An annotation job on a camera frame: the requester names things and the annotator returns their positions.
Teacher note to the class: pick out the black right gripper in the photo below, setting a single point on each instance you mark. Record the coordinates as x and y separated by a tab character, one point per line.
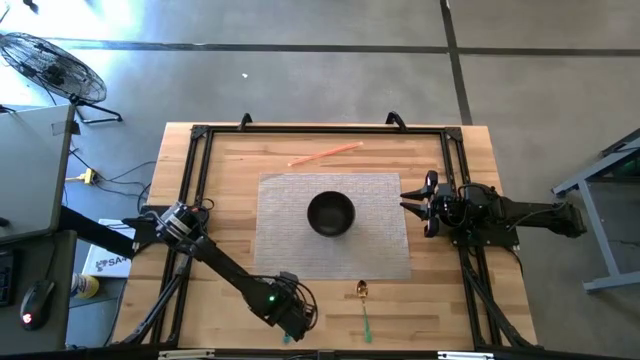
442	204

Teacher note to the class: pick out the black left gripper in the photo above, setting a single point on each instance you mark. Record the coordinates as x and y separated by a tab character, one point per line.
297	317

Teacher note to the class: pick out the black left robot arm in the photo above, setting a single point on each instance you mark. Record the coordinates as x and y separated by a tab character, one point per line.
225	265

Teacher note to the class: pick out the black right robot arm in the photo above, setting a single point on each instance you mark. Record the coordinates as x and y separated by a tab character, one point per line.
530	212

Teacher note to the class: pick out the grey woven placemat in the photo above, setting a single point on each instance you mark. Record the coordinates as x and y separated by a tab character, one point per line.
280	250

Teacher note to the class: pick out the black bowl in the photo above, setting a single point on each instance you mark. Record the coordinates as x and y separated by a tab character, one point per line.
331	213

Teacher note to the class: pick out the white cardboard box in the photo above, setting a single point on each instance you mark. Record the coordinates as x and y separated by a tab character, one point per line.
107	262

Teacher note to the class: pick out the yellow bottle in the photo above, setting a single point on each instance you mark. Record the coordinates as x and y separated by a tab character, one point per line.
85	286

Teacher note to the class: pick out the yellow power strip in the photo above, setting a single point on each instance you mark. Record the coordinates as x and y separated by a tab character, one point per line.
89	176

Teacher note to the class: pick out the black computer mouse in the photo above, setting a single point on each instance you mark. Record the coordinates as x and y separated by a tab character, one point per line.
36	304

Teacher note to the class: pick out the dark desk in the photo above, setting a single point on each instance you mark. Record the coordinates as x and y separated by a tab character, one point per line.
30	345

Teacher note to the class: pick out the black keyboard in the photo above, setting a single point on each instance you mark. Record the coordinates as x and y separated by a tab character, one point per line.
5	277

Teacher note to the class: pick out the grey side table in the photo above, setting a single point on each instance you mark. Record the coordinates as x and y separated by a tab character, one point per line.
30	170

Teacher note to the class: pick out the black floor fan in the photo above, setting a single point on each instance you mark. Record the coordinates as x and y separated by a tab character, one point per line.
52	67

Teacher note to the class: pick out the black aluminium table frame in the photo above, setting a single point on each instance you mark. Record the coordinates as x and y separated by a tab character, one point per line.
325	129

